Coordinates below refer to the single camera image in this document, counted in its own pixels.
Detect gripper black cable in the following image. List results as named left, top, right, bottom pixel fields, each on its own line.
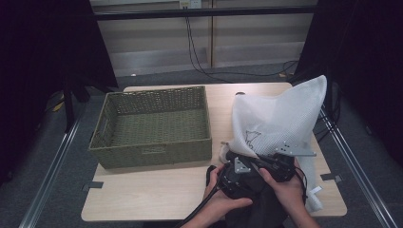
left=293, top=166, right=309, bottom=205
left=173, top=162, right=232, bottom=228

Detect black floor cables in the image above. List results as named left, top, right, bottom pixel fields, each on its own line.
left=313, top=91, right=342, bottom=144

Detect dark curtain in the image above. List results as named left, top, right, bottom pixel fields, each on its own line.
left=290, top=0, right=403, bottom=167
left=0, top=0, right=119, bottom=186

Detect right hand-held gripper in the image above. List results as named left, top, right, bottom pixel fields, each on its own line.
left=250, top=141, right=317, bottom=183

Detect green woven basket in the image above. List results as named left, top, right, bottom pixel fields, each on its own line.
left=87, top=85, right=213, bottom=170

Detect black horizontal bar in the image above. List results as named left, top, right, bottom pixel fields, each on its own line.
left=92, top=5, right=318, bottom=22

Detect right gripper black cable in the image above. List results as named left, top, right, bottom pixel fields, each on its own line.
left=293, top=166, right=309, bottom=205

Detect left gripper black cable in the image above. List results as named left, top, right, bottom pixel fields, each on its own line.
left=173, top=162, right=232, bottom=228

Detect person's right hand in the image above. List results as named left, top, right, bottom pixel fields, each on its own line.
left=258, top=158, right=306, bottom=214

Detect black metal stand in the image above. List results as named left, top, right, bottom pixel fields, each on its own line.
left=324, top=63, right=338, bottom=123
left=61, top=75, right=93, bottom=133

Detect black wall cable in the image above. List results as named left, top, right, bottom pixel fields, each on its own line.
left=184, top=16, right=300, bottom=84

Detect person's left hand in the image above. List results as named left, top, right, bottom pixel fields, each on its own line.
left=202, top=164, right=255, bottom=222

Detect wall power outlet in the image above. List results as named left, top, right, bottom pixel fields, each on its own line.
left=179, top=0, right=203, bottom=10

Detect white mesh laundry bag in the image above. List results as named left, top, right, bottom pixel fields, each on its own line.
left=219, top=74, right=329, bottom=213

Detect metal floor rail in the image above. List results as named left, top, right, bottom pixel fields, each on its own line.
left=317, top=104, right=399, bottom=228
left=18, top=107, right=84, bottom=228

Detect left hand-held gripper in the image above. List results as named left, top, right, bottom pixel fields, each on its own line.
left=218, top=156, right=264, bottom=200

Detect dark cloth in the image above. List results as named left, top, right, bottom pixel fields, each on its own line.
left=206, top=150, right=290, bottom=228

